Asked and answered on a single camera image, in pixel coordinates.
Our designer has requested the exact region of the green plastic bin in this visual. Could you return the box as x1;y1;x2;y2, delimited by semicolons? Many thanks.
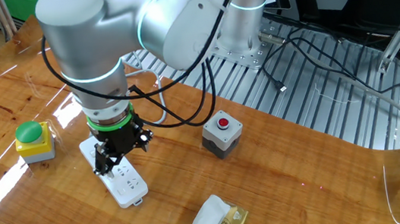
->
0;0;48;25

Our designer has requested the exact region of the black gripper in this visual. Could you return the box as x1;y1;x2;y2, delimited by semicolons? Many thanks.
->
87;116;159;178

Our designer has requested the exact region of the white four-socket power strip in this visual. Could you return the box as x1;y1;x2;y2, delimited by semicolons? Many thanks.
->
77;130;152;214

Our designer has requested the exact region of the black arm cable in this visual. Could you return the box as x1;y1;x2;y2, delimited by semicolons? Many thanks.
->
34;0;263;144

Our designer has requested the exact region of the red button grey box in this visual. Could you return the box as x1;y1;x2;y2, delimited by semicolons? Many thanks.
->
198;107;247;162

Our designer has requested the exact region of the thick grey cable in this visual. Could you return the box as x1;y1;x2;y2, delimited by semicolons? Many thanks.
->
258;14;400;165

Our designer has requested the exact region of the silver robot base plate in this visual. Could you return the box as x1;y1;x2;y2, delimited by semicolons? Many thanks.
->
207;14;283;76

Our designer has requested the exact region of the green button yellow box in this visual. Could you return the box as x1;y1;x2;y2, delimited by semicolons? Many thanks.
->
12;117;58;166

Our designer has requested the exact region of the brown wood-pattern mat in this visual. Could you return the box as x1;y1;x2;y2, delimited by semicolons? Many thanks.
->
0;0;400;224

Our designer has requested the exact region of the black usb cable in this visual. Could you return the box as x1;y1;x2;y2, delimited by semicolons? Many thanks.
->
258;22;400;109

